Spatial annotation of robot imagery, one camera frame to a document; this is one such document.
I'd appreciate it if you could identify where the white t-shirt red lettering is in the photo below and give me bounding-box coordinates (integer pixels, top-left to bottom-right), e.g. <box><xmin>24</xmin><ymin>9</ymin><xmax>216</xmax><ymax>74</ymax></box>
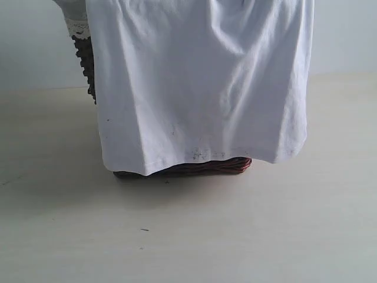
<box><xmin>86</xmin><ymin>0</ymin><xmax>315</xmax><ymax>176</ymax></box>

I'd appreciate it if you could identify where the dark brown wicker basket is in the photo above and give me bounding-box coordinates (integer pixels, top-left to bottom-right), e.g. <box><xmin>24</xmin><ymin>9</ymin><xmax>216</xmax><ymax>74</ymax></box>
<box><xmin>71</xmin><ymin>35</ymin><xmax>252</xmax><ymax>177</ymax></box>

